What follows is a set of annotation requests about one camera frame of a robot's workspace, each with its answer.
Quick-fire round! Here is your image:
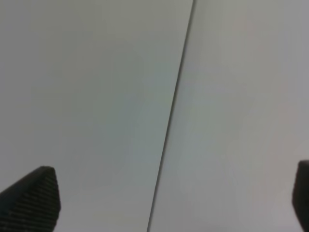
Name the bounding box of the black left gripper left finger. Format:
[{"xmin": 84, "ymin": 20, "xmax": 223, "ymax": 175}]
[{"xmin": 0, "ymin": 166, "xmax": 61, "ymax": 232}]

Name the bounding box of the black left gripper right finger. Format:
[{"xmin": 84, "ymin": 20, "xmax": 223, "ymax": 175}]
[{"xmin": 292, "ymin": 160, "xmax": 309, "ymax": 232}]

